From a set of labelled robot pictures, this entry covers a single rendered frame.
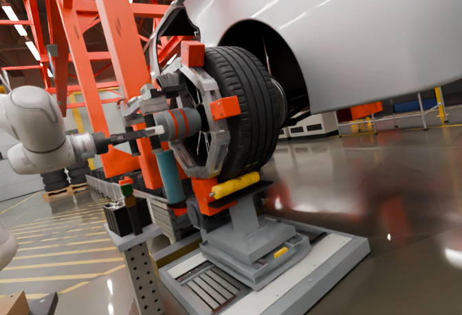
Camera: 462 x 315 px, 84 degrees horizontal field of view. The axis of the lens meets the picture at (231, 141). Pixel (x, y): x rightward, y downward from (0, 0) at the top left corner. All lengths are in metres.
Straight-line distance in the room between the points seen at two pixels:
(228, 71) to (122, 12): 0.95
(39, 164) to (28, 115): 0.19
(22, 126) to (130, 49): 1.06
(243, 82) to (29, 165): 0.75
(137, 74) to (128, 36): 0.23
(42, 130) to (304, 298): 1.05
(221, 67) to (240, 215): 0.72
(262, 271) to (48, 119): 0.95
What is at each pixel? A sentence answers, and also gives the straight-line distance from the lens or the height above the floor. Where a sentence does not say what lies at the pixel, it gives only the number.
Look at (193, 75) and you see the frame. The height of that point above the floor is 1.01.
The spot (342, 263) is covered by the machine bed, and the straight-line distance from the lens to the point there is 1.35.
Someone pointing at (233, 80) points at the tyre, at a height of 0.95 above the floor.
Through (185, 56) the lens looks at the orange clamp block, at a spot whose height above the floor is 1.10.
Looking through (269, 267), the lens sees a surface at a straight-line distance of 1.24.
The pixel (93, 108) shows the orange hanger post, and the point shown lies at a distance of 3.56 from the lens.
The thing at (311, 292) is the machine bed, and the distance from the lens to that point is 1.22.
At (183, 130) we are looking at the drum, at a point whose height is 0.81.
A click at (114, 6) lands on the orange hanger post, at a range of 1.82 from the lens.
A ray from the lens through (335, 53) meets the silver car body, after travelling 1.08.
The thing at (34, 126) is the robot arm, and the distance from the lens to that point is 0.77.
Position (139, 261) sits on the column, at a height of 0.28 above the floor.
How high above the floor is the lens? 0.78
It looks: 3 degrees down
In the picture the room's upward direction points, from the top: 14 degrees counter-clockwise
